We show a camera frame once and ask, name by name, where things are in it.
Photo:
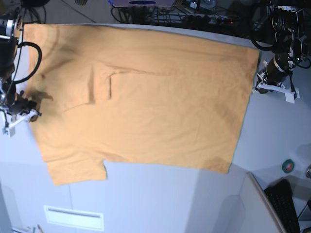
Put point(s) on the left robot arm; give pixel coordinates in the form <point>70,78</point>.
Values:
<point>290,47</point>

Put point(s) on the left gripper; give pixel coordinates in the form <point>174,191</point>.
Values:
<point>274,73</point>

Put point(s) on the white rectangular tray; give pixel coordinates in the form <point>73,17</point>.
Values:
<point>74,218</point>

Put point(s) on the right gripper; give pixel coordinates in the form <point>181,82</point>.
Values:
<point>16,109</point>

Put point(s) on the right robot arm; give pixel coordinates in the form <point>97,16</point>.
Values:
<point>11,40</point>

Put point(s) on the green tape roll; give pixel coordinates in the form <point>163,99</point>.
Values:
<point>288,166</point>

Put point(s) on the black power strip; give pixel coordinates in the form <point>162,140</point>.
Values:
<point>209,20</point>

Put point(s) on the black keyboard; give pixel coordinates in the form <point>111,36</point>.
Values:
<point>280,197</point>

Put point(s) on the orange t-shirt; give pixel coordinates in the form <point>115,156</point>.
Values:
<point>136,96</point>

